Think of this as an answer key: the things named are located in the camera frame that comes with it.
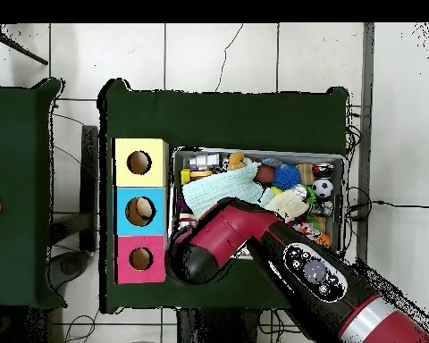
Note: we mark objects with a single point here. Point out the light blue waffle cloth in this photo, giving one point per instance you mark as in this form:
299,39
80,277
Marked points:
214,189

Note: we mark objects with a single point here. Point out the grey floor foot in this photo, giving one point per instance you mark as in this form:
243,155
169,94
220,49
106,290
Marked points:
71,264

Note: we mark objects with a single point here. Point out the blue spiky rubber ball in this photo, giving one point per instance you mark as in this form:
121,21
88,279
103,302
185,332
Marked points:
286,177

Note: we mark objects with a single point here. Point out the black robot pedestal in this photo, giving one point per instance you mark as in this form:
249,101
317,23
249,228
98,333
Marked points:
214,328

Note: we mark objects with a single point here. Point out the dark green table cloth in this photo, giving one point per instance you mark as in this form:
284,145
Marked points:
218,118

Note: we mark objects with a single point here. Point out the wooden box with three holes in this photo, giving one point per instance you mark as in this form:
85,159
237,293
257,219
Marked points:
153,175

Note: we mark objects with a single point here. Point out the colourful patterned cloth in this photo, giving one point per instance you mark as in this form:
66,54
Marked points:
307,228

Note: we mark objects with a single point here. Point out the cream knitted cloth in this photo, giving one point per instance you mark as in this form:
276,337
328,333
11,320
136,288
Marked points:
289,205

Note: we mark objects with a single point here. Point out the small black-white soccer ball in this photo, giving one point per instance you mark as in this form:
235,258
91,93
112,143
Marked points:
322,188

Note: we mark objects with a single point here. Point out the light wooden block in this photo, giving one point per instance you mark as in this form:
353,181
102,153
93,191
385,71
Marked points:
305,174

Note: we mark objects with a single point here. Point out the dark green side table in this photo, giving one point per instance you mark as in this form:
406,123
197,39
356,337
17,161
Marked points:
18,143

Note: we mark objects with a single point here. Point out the black tripod leg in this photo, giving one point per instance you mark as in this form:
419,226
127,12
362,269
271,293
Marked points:
25,53

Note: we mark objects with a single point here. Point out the shallow clear mesh bin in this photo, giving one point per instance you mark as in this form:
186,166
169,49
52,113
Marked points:
289,155

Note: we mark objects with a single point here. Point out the black floor beam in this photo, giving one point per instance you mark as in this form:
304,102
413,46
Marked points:
89,178

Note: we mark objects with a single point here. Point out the tan plush animal toy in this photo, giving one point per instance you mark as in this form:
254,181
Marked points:
236,160

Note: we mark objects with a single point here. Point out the clear plastic water bottle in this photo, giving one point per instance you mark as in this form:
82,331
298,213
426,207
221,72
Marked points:
187,222

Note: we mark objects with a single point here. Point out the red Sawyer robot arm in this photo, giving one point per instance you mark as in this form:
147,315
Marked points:
228,228

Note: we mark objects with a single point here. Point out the small orange basketball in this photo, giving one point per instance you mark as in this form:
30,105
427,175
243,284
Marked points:
325,239

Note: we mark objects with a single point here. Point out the small brown toy football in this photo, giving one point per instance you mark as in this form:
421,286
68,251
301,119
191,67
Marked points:
264,174

